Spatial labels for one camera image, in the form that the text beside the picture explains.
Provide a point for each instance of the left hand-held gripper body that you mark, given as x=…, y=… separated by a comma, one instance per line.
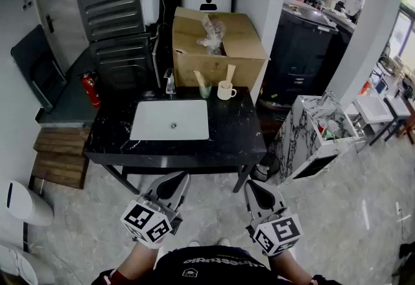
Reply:
x=146, y=222

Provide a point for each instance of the small pale green cup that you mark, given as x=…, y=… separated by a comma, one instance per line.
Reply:
x=328, y=135

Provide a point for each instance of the white washbasin stand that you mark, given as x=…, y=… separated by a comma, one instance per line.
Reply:
x=373, y=110

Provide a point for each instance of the clear plastic bubble wrap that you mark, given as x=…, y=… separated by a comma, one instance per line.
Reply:
x=212, y=37

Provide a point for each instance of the small white cup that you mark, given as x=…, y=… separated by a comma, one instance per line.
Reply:
x=333, y=126

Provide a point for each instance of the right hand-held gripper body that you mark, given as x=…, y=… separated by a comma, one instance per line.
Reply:
x=279, y=235

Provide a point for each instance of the wooden pallet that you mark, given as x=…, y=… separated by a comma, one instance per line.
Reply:
x=60, y=160

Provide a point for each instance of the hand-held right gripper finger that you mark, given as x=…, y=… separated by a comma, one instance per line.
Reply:
x=249, y=199
x=272, y=196

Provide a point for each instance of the dark green raised platform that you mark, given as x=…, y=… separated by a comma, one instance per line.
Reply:
x=69, y=105

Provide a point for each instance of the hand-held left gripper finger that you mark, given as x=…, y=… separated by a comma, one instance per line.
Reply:
x=162, y=180
x=182, y=193

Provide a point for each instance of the person's right forearm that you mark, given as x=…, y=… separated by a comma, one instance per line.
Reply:
x=287, y=267

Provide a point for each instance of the chrome faucet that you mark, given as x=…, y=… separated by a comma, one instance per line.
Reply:
x=170, y=82

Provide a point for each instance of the white rectangular sink basin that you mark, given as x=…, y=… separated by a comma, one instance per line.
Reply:
x=162, y=121

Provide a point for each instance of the wooden item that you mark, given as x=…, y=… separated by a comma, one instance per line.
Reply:
x=231, y=72
x=198, y=77

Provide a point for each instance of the person's black shirt torso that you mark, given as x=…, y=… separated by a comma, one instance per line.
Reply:
x=214, y=269

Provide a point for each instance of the black marble vanity stand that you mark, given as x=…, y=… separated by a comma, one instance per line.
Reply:
x=233, y=128

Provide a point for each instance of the person's left forearm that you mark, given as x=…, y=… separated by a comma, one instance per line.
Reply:
x=136, y=261

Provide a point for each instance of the brown cardboard box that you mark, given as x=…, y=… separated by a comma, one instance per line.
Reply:
x=194, y=63

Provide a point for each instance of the small red cup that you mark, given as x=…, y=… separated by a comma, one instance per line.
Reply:
x=321, y=129

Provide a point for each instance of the white marble sink cabinet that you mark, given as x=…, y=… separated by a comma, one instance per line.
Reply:
x=301, y=141

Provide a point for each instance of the red fire extinguisher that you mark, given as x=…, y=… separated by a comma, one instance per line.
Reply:
x=91, y=90

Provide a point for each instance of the white rounded bin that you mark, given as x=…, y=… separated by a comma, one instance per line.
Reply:
x=26, y=205

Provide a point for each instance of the person's white shoe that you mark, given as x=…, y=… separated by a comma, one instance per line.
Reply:
x=223, y=242
x=194, y=243

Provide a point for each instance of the black cabinet with grey lid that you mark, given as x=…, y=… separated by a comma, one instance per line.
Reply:
x=301, y=50

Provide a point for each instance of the dark grey leaning panel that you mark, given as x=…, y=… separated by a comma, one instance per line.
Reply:
x=35, y=66

